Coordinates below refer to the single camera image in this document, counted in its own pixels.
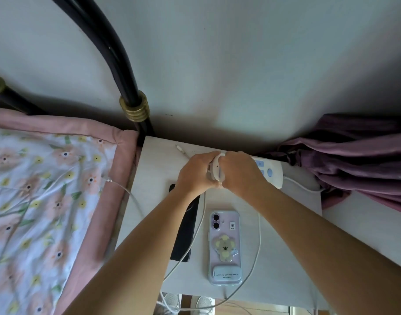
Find black metal bed frame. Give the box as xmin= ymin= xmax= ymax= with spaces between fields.
xmin=0 ymin=0 xmax=156 ymax=145

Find person's right hand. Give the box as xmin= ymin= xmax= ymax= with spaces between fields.
xmin=219 ymin=151 xmax=270 ymax=201

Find koala phone grip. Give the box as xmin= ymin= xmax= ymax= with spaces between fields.
xmin=214 ymin=234 xmax=237 ymax=261

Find person's right forearm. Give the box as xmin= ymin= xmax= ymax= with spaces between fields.
xmin=239 ymin=184 xmax=401 ymax=315

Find person's left forearm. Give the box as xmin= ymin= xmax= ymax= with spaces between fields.
xmin=63 ymin=188 xmax=206 ymax=315

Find pink floral quilt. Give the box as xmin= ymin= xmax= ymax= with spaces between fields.
xmin=0 ymin=106 xmax=142 ymax=315

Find person's left hand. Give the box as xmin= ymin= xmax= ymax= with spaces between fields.
xmin=174 ymin=151 xmax=221 ymax=198

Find black phone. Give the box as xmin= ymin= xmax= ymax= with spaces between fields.
xmin=169 ymin=183 xmax=201 ymax=263

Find purple phone clear case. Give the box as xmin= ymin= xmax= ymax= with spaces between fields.
xmin=208 ymin=210 xmax=244 ymax=286

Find white power strip cord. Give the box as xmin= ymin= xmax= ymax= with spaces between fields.
xmin=282 ymin=175 xmax=325 ymax=193

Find white charger adapter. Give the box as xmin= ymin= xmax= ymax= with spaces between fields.
xmin=206 ymin=153 xmax=228 ymax=189

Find white power strip blue buttons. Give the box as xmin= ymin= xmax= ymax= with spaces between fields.
xmin=251 ymin=155 xmax=284 ymax=190

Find white shoe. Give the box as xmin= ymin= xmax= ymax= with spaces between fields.
xmin=158 ymin=292 xmax=182 ymax=315
xmin=195 ymin=295 xmax=216 ymax=315

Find white charging cable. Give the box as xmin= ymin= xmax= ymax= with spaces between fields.
xmin=155 ymin=212 xmax=263 ymax=313
xmin=162 ymin=191 xmax=207 ymax=283
xmin=175 ymin=144 xmax=193 ymax=159
xmin=101 ymin=178 xmax=146 ymax=218

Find purple curtain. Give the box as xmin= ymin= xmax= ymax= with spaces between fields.
xmin=262 ymin=113 xmax=401 ymax=216

